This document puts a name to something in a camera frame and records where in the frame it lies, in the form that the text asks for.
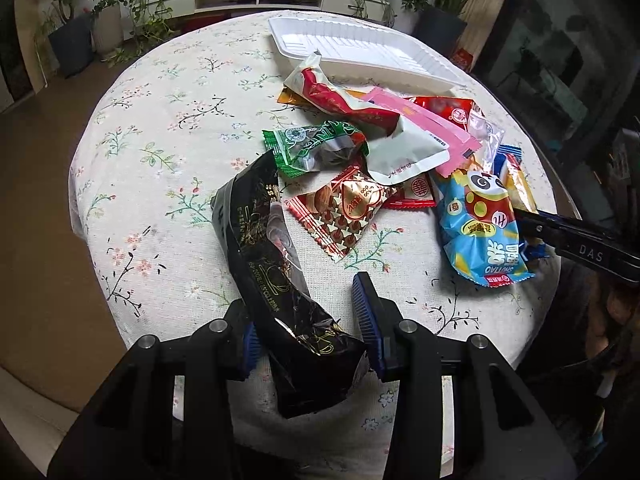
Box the white red snack packet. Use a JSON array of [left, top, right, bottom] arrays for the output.
[[284, 53, 450, 185]]

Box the white potted plant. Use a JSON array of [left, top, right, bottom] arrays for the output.
[[91, 0, 176, 66]]

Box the blue panda snack bag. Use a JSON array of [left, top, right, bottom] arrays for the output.
[[433, 169, 533, 288]]

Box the black gold snack packet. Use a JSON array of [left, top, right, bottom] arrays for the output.
[[210, 152, 366, 418]]

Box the pink snack packet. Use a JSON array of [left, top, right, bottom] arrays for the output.
[[363, 88, 480, 177]]

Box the red checkered nut packet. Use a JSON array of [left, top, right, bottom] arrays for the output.
[[285, 164, 399, 261]]

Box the red box on floor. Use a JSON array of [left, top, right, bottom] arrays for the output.
[[450, 48, 474, 73]]

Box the blue yellow cake packet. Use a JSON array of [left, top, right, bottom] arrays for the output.
[[491, 144, 550, 261]]

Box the small red white packet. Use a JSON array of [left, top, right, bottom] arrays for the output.
[[383, 174, 436, 210]]

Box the green white snack packet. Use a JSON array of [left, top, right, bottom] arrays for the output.
[[262, 120, 369, 179]]

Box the left dark potted plant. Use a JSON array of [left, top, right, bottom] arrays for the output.
[[48, 0, 93, 78]]

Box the white plastic tray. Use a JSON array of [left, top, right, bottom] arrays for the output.
[[269, 13, 466, 93]]

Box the floral white tablecloth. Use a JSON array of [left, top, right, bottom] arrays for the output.
[[67, 8, 562, 480]]

